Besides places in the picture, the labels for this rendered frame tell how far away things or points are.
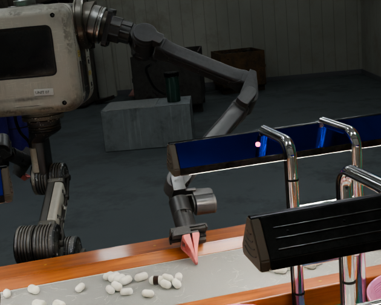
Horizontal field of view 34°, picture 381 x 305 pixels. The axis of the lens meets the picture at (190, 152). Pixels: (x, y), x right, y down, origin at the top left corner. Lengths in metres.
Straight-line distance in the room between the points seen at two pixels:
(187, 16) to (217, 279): 9.63
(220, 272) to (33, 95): 0.83
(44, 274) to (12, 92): 0.63
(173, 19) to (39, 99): 9.12
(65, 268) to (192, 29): 9.54
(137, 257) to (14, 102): 0.66
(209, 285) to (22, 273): 0.50
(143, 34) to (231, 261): 0.78
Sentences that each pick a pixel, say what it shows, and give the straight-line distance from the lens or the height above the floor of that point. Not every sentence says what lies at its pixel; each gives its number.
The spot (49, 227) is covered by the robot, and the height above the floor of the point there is 0.79.
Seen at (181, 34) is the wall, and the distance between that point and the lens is 11.09.
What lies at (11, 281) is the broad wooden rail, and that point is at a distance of 1.73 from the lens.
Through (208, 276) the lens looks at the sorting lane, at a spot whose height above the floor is 0.74.
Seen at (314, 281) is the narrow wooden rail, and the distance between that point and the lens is 1.51.
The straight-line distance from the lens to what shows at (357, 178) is 1.05.
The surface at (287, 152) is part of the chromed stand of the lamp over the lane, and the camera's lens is 1.33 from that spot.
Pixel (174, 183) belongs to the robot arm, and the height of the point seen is 0.93.
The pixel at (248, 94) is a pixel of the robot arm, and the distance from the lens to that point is 1.94.
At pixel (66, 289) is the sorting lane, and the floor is 0.74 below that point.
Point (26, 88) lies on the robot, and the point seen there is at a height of 1.20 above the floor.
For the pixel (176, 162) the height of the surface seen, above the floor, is 1.07.
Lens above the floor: 1.41
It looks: 13 degrees down
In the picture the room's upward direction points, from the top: 5 degrees counter-clockwise
